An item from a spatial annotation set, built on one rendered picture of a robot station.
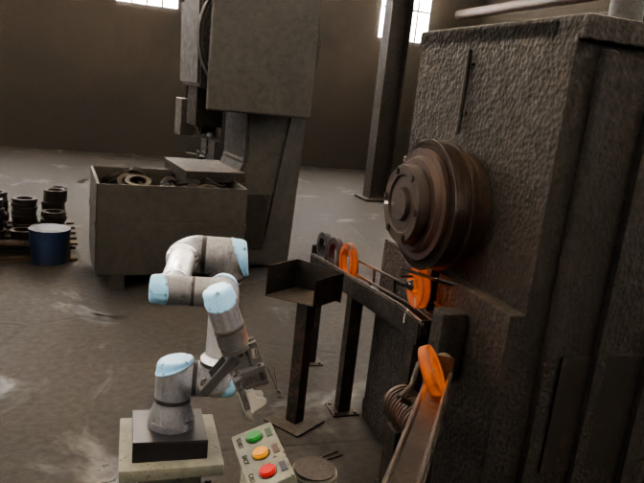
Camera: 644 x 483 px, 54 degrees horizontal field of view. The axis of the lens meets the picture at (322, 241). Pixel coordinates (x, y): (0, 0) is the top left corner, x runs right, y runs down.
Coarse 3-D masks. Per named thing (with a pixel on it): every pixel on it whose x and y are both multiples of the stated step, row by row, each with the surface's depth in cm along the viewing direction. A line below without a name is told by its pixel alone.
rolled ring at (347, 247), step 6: (342, 246) 309; (348, 246) 301; (354, 246) 301; (342, 252) 309; (348, 252) 301; (354, 252) 298; (342, 258) 311; (354, 258) 297; (342, 264) 311; (354, 264) 297; (348, 270) 300; (354, 270) 298
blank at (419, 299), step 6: (414, 270) 237; (420, 270) 233; (426, 270) 234; (414, 276) 237; (420, 276) 232; (420, 282) 231; (426, 282) 230; (420, 288) 231; (426, 288) 229; (408, 294) 241; (414, 294) 238; (420, 294) 231; (426, 294) 230; (408, 300) 241; (414, 300) 236; (420, 300) 231; (426, 300) 231; (414, 306) 236; (420, 306) 233
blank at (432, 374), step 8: (424, 352) 185; (432, 352) 190; (424, 360) 183; (432, 360) 186; (424, 368) 182; (432, 368) 182; (440, 368) 193; (424, 376) 181; (432, 376) 181; (440, 376) 190; (432, 384) 181; (440, 384) 184; (432, 392) 182; (440, 392) 182
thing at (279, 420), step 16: (272, 272) 278; (288, 272) 287; (304, 272) 289; (320, 272) 283; (336, 272) 278; (272, 288) 280; (288, 288) 289; (304, 288) 290; (320, 288) 264; (336, 288) 274; (304, 304) 265; (320, 304) 266; (304, 320) 275; (304, 336) 276; (304, 352) 279; (304, 368) 282; (304, 384) 285; (288, 400) 286; (304, 400) 287; (272, 416) 291; (288, 416) 288; (304, 416) 294; (288, 432) 279; (304, 432) 280
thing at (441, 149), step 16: (416, 144) 234; (432, 144) 222; (448, 144) 224; (448, 160) 211; (448, 176) 211; (464, 176) 210; (464, 192) 209; (464, 208) 209; (448, 224) 210; (464, 224) 210; (448, 240) 210; (432, 256) 220; (448, 256) 217
